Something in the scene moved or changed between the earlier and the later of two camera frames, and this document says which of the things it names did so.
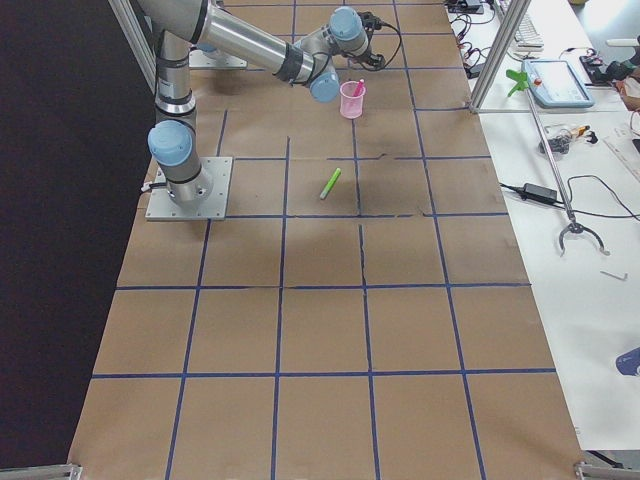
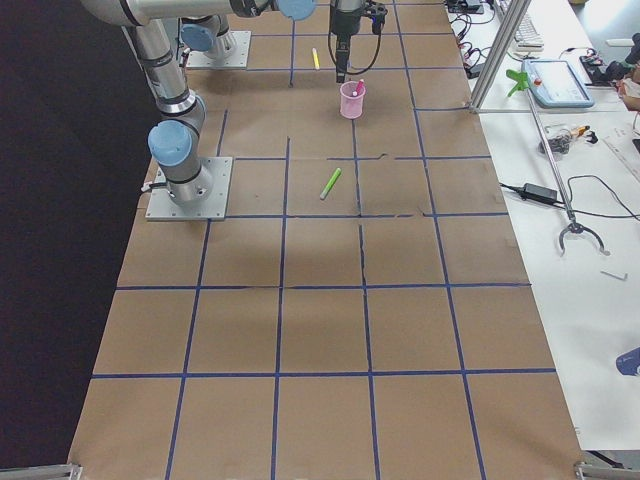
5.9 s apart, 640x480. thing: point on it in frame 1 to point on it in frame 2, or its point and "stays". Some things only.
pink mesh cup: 351,107 stays
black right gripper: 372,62 to 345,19
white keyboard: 527,37 stays
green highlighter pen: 329,185 stays
